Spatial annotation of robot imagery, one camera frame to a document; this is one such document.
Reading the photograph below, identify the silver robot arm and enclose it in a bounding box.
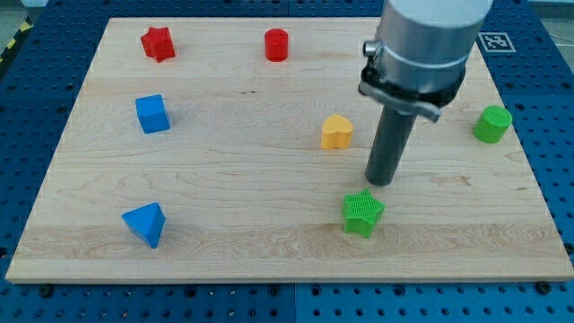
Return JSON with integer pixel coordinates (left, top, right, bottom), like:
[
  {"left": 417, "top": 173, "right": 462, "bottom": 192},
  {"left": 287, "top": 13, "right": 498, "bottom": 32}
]
[{"left": 358, "top": 0, "right": 492, "bottom": 122}]

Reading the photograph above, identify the yellow heart block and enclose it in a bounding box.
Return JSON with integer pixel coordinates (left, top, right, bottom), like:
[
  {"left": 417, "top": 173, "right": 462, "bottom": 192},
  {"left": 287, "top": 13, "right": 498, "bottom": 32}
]
[{"left": 320, "top": 114, "right": 354, "bottom": 150}]

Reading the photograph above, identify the blue cube block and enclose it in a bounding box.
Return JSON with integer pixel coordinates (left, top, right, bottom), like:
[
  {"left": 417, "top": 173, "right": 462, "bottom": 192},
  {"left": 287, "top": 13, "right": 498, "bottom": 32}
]
[{"left": 135, "top": 94, "right": 170, "bottom": 134}]

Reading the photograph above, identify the light wooden board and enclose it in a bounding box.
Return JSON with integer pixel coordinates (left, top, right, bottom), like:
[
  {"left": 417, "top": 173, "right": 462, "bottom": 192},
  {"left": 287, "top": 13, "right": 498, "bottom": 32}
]
[{"left": 6, "top": 18, "right": 573, "bottom": 284}]

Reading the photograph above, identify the green star block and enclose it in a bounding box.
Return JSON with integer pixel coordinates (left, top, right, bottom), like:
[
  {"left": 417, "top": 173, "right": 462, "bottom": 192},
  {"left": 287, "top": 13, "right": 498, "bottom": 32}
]
[{"left": 342, "top": 188, "right": 386, "bottom": 239}]

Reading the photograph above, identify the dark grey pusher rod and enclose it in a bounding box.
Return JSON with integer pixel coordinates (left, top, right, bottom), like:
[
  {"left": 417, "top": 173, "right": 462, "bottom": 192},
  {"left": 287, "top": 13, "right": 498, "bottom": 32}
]
[{"left": 365, "top": 108, "right": 416, "bottom": 186}]

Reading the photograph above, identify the red cylinder block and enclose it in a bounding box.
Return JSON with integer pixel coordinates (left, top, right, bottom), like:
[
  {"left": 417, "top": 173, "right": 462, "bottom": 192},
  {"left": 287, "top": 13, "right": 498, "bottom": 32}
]
[{"left": 264, "top": 29, "right": 289, "bottom": 62}]

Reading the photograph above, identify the blue triangular prism block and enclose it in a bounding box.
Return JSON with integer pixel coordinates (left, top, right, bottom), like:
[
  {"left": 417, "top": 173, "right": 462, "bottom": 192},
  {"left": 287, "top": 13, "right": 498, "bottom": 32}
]
[{"left": 122, "top": 202, "right": 166, "bottom": 249}]

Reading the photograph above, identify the red star block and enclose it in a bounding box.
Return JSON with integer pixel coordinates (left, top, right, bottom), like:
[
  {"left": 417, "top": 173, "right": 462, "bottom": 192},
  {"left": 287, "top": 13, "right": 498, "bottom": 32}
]
[{"left": 140, "top": 27, "right": 176, "bottom": 63}]

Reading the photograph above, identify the green cylinder block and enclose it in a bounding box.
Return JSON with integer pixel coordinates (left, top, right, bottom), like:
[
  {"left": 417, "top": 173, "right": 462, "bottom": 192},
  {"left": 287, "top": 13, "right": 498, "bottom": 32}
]
[{"left": 473, "top": 105, "right": 513, "bottom": 144}]

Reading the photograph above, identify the white fiducial marker tag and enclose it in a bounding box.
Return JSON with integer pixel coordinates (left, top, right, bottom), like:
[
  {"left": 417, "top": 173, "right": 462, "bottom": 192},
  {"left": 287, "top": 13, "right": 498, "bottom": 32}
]
[{"left": 479, "top": 32, "right": 516, "bottom": 53}]

